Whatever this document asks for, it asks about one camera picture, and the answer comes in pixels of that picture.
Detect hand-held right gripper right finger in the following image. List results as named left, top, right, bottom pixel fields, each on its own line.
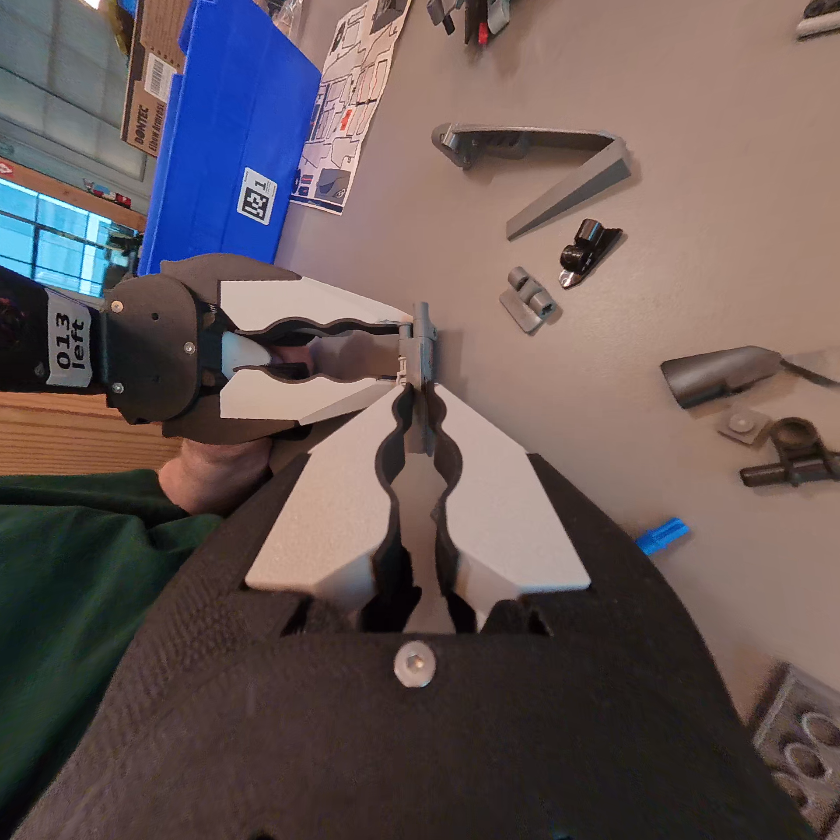
left=425, top=383, right=595, bottom=631

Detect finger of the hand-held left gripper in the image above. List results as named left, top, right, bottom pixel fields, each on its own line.
left=220, top=276, right=416, bottom=336
left=218, top=367, right=401, bottom=425

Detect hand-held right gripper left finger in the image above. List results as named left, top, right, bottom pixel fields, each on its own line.
left=244, top=385, right=414, bottom=632

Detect grey lego panel assembly red pins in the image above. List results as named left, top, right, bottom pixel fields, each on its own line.
left=395, top=338, right=439, bottom=455

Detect blue plastic bin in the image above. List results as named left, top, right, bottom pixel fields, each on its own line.
left=136, top=0, right=322, bottom=277

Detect long grey lego beam panel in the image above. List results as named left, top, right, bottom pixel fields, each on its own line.
left=432, top=121, right=624, bottom=170

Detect grey black lego car model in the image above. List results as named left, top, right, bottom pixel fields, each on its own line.
left=427, top=0, right=519, bottom=47

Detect blue lego pin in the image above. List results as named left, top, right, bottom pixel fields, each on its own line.
left=635, top=517, right=691, bottom=557

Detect white lego sticker sheet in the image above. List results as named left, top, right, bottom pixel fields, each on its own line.
left=289, top=0, right=413, bottom=216

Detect grey lego panel with connector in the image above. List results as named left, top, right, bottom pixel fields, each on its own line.
left=499, top=266, right=560, bottom=334

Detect flat grey lego stud tile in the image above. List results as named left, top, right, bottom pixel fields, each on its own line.
left=715, top=407, right=770, bottom=447

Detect dark grey curved lego panel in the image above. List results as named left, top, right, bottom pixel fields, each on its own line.
left=659, top=346, right=783, bottom=409

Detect black lego clip piece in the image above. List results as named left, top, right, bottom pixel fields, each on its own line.
left=559, top=218, right=623, bottom=288

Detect black lego axle connector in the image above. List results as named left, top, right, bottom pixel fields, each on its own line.
left=740, top=416, right=840, bottom=488

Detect long grey lego wedge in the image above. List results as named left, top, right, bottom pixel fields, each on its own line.
left=505, top=134, right=634, bottom=242

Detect dark grey studded lego plate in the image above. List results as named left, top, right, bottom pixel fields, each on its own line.
left=748, top=663, right=840, bottom=828

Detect white bar grey lego piece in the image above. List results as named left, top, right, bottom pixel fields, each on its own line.
left=796, top=0, right=840, bottom=40

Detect person's left hand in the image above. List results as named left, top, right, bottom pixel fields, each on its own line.
left=157, top=433, right=275, bottom=517

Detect person's green shirt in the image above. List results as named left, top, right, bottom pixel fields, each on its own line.
left=0, top=469, right=224, bottom=815

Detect brown cardboard box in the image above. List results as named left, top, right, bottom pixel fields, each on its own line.
left=120, top=0, right=198, bottom=158

